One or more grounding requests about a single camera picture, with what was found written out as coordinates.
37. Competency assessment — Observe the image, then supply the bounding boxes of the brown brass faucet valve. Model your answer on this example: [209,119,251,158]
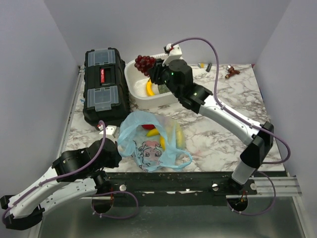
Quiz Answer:
[225,65,240,79]

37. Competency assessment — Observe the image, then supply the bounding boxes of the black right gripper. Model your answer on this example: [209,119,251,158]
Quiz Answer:
[147,58,180,99]

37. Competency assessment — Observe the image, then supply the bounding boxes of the white plastic basin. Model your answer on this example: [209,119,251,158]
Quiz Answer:
[124,56,178,110]

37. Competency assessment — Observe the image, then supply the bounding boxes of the black screwdriver bit holder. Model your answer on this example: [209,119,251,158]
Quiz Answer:
[206,62,212,72]

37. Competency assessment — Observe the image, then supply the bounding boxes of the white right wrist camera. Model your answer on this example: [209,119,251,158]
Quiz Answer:
[162,44,182,66]

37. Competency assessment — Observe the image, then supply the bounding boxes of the blue printed plastic bag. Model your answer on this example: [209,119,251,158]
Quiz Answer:
[117,111,193,173]

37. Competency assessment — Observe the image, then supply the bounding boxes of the yellow fake banana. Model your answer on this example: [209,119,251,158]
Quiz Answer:
[160,136,165,151]
[175,124,185,149]
[147,128,160,137]
[146,79,155,97]

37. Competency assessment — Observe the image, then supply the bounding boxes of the red fake apple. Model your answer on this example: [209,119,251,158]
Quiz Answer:
[142,124,155,130]

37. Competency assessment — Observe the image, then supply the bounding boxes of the black toolbox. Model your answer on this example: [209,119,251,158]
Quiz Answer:
[83,48,131,127]

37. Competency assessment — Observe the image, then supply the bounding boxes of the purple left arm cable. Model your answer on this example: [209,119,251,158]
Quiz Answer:
[1,120,107,225]

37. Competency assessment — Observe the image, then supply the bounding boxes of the dark red fake grapes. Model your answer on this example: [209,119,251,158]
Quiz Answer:
[134,55,156,76]

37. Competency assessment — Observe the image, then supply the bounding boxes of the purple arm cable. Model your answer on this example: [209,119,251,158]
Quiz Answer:
[170,37,291,164]
[1,120,107,225]

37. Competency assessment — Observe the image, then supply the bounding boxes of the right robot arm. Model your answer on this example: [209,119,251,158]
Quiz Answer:
[147,59,274,194]

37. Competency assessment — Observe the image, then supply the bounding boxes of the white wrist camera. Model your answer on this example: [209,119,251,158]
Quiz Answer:
[98,124,118,137]
[162,44,182,66]

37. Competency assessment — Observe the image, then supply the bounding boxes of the yellow hex key set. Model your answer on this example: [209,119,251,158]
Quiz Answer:
[198,63,208,68]

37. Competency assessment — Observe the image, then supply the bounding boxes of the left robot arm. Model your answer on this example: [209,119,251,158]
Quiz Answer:
[0,138,121,231]

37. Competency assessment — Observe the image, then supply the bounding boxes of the black mounting rail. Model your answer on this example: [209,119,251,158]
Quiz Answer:
[96,172,257,207]

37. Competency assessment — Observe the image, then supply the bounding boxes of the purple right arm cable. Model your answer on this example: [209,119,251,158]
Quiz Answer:
[170,37,291,164]

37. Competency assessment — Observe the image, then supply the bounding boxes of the green netted fake melon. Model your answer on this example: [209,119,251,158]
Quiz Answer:
[158,84,169,94]

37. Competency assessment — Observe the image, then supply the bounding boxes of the aluminium frame rail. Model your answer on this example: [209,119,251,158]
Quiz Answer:
[27,65,86,238]

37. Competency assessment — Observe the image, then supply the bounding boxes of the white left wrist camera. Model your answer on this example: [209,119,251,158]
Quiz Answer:
[98,124,118,137]

